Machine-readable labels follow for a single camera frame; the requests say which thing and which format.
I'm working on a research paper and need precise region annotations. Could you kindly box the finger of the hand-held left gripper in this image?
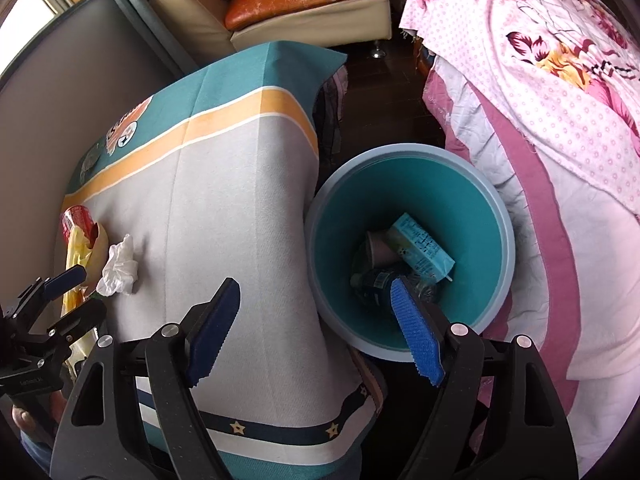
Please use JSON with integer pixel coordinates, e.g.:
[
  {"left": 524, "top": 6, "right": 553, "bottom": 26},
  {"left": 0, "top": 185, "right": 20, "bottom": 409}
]
[
  {"left": 46, "top": 300, "right": 109, "bottom": 347},
  {"left": 10, "top": 265, "right": 89, "bottom": 322}
]

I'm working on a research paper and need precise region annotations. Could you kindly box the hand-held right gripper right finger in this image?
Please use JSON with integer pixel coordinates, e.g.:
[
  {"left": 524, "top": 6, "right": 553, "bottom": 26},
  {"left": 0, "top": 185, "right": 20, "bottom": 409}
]
[{"left": 390, "top": 275, "right": 581, "bottom": 480}]

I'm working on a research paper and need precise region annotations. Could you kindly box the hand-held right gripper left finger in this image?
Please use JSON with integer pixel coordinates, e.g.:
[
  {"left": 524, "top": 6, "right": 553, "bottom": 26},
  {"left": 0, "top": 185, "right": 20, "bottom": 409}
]
[{"left": 50, "top": 276, "right": 242, "bottom": 480}]

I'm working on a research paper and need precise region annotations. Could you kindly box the yellow snack packet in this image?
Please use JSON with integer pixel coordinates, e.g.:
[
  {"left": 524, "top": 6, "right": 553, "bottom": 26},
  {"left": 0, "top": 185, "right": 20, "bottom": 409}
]
[{"left": 61, "top": 225, "right": 109, "bottom": 376}]

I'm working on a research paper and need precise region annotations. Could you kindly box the white tissue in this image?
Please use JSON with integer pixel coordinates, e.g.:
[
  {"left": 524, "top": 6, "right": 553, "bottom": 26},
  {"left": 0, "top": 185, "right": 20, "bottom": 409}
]
[{"left": 96, "top": 234, "right": 141, "bottom": 297}]

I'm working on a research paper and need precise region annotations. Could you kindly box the red drink can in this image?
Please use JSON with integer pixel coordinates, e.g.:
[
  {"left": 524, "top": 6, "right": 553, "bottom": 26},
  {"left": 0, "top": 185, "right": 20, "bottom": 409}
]
[{"left": 60, "top": 205, "right": 101, "bottom": 251}]

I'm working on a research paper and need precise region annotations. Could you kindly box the teal plastic trash bin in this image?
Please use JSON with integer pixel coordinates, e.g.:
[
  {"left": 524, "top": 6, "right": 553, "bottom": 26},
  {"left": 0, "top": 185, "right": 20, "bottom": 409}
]
[{"left": 304, "top": 144, "right": 517, "bottom": 363}]

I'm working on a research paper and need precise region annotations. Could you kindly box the person's left hand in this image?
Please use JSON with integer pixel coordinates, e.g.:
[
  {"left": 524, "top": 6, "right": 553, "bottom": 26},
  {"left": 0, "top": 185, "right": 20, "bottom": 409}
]
[{"left": 11, "top": 406, "right": 37, "bottom": 432}]

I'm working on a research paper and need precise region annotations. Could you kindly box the dark plastic bottle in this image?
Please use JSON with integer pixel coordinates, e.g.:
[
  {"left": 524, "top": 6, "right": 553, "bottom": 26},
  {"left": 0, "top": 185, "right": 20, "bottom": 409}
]
[{"left": 350, "top": 265, "right": 441, "bottom": 307}]

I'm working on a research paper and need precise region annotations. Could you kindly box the light blue milk carton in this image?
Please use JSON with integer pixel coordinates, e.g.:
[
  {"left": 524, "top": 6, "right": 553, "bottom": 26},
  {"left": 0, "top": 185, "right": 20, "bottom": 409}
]
[{"left": 384, "top": 212, "right": 457, "bottom": 281}]

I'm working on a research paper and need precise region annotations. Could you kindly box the small paper cup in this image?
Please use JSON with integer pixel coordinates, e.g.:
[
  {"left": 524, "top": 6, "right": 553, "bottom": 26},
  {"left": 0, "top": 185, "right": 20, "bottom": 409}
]
[{"left": 365, "top": 230, "right": 403, "bottom": 271}]

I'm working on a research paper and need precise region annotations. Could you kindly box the pink white bed sheet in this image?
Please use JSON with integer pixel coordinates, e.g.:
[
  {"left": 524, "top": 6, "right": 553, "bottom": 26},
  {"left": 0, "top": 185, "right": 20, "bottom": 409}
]
[{"left": 422, "top": 55, "right": 640, "bottom": 480}]

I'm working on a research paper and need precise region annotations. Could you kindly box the teal grey striped tablecloth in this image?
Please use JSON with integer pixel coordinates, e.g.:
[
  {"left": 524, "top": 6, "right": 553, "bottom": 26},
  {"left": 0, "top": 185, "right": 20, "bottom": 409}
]
[{"left": 60, "top": 42, "right": 388, "bottom": 480}]

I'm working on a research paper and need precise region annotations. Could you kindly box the window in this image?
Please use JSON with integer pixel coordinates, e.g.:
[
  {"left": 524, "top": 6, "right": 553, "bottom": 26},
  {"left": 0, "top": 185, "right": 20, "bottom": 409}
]
[{"left": 10, "top": 0, "right": 98, "bottom": 61}]

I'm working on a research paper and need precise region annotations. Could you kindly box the pink floral bed sheet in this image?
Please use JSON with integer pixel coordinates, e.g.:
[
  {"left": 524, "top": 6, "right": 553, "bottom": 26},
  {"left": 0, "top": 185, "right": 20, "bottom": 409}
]
[{"left": 398, "top": 0, "right": 640, "bottom": 221}]

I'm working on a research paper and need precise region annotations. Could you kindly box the cream leather sofa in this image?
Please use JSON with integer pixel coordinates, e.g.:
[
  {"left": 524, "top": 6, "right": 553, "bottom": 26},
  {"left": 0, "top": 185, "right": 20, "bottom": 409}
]
[{"left": 150, "top": 0, "right": 392, "bottom": 63}]

